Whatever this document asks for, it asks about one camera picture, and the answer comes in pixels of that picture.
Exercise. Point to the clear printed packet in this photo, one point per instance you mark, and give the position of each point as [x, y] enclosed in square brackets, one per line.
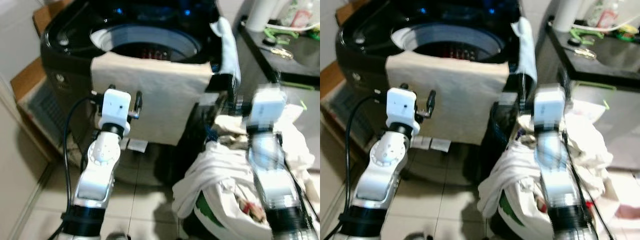
[300, 15]
[607, 15]

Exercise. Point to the grey grille panel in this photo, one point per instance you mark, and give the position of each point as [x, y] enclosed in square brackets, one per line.
[345, 107]
[42, 110]

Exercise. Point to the light blue towel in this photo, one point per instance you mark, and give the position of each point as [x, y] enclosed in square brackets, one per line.
[525, 45]
[227, 50]

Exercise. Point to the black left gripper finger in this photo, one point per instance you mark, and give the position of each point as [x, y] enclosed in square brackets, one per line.
[138, 101]
[431, 101]
[110, 87]
[403, 86]

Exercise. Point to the green plastic clip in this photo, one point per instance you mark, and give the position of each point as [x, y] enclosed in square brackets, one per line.
[280, 34]
[585, 34]

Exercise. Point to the white laundry bag green print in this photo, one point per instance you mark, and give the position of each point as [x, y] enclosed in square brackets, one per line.
[515, 225]
[220, 225]

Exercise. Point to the white paper tag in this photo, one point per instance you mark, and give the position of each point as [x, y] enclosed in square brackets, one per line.
[123, 143]
[419, 142]
[440, 145]
[137, 145]

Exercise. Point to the patterned brown garment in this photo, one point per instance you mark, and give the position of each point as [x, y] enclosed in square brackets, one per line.
[542, 203]
[250, 207]

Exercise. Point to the metal scissors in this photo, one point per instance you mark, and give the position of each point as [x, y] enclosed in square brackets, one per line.
[582, 52]
[282, 52]

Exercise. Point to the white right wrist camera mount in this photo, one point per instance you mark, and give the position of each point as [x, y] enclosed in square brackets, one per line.
[267, 105]
[549, 105]

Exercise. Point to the white shirt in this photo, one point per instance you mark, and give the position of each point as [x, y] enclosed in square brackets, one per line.
[510, 165]
[215, 165]

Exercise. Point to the beige cloth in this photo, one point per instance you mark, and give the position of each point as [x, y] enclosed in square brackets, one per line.
[150, 100]
[450, 100]

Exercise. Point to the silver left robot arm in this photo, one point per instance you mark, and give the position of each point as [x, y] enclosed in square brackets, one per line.
[97, 170]
[380, 170]

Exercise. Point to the brown cardboard box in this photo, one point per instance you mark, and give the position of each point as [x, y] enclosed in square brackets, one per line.
[27, 80]
[327, 75]

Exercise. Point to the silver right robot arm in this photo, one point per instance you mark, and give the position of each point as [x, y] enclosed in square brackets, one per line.
[272, 175]
[557, 170]

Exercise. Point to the black top-load washing machine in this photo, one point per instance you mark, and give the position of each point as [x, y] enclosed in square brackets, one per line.
[360, 55]
[65, 60]

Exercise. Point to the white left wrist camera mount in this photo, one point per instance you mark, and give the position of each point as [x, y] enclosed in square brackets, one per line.
[402, 110]
[115, 107]

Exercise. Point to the white cylinder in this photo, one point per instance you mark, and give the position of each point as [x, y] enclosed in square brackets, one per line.
[260, 12]
[567, 12]

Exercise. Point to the black counter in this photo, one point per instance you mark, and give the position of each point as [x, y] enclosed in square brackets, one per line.
[295, 62]
[600, 55]

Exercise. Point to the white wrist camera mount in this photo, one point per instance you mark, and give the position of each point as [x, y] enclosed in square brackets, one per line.
[402, 110]
[549, 105]
[115, 107]
[267, 105]

